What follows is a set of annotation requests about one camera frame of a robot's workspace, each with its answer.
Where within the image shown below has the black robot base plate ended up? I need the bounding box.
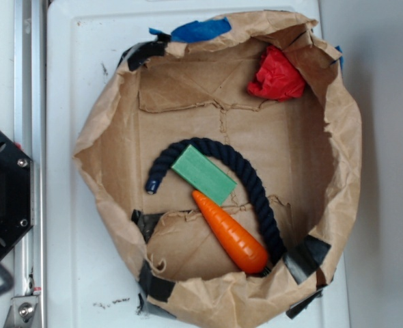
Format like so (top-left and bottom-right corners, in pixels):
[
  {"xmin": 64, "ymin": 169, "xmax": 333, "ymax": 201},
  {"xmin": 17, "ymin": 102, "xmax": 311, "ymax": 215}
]
[{"xmin": 0, "ymin": 131, "xmax": 33, "ymax": 260}]

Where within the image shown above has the dark blue rope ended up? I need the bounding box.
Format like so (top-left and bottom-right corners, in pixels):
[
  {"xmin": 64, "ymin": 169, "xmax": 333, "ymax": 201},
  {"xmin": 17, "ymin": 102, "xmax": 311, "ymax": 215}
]
[{"xmin": 144, "ymin": 137, "xmax": 287, "ymax": 267}]

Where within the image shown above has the metal corner bracket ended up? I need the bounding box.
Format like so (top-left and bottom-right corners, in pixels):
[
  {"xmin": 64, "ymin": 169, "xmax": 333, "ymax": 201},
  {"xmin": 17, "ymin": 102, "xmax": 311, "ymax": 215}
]
[{"xmin": 3, "ymin": 295, "xmax": 39, "ymax": 328}]

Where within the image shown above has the aluminium rail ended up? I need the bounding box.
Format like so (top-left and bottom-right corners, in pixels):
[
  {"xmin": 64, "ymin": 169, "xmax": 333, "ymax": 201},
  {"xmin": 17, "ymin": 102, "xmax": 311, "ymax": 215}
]
[{"xmin": 14, "ymin": 1, "xmax": 49, "ymax": 327}]

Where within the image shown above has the orange plastic carrot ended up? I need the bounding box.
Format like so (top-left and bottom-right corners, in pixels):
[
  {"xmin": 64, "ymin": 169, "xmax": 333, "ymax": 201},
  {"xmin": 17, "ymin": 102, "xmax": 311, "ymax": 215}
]
[{"xmin": 192, "ymin": 190, "xmax": 268, "ymax": 274}]

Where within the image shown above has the brown paper bag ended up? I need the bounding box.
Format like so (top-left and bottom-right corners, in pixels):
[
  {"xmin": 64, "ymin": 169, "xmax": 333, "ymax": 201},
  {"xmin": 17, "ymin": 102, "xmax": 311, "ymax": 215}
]
[{"xmin": 81, "ymin": 11, "xmax": 342, "ymax": 327}]

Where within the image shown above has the blue tape piece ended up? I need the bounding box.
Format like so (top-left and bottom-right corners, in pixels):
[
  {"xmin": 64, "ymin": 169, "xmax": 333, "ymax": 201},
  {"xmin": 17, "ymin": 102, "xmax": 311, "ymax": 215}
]
[{"xmin": 149, "ymin": 17, "xmax": 232, "ymax": 43}]

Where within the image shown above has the green rectangular block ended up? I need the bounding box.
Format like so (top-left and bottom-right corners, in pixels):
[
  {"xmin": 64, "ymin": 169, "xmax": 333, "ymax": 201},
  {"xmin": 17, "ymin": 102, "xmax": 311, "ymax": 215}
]
[{"xmin": 171, "ymin": 145, "xmax": 237, "ymax": 206}]

